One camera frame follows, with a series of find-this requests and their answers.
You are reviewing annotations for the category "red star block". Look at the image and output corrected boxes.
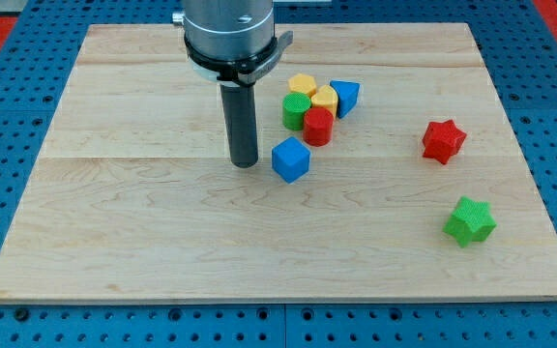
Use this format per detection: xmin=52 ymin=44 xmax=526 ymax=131
xmin=422 ymin=120 xmax=467 ymax=165

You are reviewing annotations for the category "green star block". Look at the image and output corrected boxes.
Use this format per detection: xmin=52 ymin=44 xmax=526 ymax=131
xmin=442 ymin=196 xmax=497 ymax=247

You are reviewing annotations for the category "black clamp mount ring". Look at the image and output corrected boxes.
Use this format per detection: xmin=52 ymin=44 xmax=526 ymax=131
xmin=184 ymin=31 xmax=293 ymax=87

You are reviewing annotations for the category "red cylinder block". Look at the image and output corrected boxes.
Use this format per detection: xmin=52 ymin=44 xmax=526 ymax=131
xmin=303 ymin=107 xmax=334 ymax=147

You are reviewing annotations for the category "blue triangle block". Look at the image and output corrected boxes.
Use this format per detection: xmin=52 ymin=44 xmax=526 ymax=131
xmin=330 ymin=80 xmax=360 ymax=119

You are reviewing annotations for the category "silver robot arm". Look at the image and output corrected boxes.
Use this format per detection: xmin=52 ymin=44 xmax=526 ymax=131
xmin=172 ymin=0 xmax=293 ymax=168

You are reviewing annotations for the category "yellow heart block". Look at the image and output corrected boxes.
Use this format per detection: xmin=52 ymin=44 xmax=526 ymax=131
xmin=310 ymin=85 xmax=338 ymax=117

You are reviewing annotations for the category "yellow hexagon block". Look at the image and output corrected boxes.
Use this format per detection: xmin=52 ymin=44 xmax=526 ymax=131
xmin=287 ymin=73 xmax=317 ymax=97

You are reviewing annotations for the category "blue cube block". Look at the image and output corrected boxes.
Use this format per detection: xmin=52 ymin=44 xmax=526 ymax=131
xmin=272 ymin=136 xmax=311 ymax=184

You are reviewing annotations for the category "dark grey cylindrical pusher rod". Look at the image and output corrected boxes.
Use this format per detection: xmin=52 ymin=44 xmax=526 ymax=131
xmin=220 ymin=85 xmax=258 ymax=168

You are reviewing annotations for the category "green cylinder block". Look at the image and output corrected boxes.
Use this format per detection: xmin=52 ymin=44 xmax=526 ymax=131
xmin=282 ymin=92 xmax=311 ymax=131

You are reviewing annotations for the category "light wooden board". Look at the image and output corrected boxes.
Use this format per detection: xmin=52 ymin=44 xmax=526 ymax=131
xmin=0 ymin=23 xmax=557 ymax=305

